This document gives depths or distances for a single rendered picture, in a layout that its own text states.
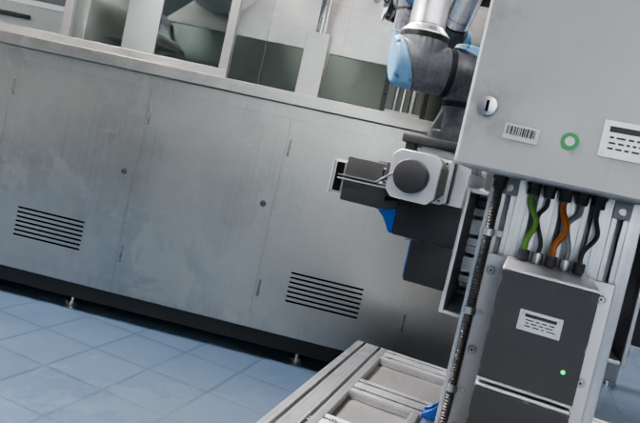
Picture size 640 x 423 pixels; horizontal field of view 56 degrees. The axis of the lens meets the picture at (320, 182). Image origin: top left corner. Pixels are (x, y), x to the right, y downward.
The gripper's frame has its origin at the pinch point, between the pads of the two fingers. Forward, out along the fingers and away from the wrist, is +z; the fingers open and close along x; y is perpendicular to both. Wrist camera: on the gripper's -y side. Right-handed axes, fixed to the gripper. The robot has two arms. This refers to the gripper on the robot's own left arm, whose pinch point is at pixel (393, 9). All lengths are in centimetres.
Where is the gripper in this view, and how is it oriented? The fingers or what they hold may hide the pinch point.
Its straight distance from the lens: 207.3
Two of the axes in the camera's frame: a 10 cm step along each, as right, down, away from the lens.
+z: -1.0, -0.8, 9.9
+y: -3.5, 9.4, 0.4
